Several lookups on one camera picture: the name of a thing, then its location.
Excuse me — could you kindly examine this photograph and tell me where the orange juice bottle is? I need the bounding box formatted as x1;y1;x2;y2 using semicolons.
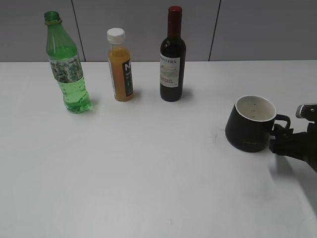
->
107;28;134;102

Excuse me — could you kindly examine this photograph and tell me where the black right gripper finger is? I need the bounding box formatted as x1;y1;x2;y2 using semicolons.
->
272;124;294;139

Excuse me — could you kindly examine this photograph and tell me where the dark red wine bottle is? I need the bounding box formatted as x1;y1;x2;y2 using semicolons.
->
159;5;186;102

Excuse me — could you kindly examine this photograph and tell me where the black mug white inside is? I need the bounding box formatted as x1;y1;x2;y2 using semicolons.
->
225;95;290;152

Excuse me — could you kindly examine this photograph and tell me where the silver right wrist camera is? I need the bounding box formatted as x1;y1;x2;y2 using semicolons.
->
295;104;317;121

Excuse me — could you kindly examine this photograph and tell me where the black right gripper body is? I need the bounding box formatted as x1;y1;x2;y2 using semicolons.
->
270;123;317;171

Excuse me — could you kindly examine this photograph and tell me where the green sprite bottle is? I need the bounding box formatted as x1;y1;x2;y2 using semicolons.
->
44;11;92;113

